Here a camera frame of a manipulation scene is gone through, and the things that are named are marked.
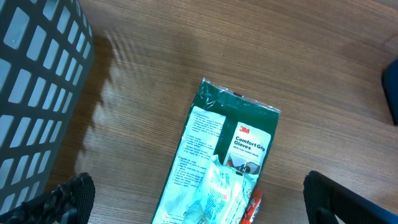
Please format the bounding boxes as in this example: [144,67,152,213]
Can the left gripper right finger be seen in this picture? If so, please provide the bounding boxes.
[303,170,397,224]

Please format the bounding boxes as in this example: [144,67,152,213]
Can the blue object at edge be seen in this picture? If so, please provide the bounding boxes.
[381,59,398,126]

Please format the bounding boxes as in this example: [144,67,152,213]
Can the red white tube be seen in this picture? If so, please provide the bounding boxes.
[240,186,262,224]

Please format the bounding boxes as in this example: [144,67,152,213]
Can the dark grey mesh basket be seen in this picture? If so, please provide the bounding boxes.
[1,0,95,213]

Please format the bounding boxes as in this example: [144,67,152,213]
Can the green package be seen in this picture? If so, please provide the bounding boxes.
[152,78,280,223]

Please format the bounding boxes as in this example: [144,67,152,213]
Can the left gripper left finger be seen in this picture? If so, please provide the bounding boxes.
[1,172,95,224]

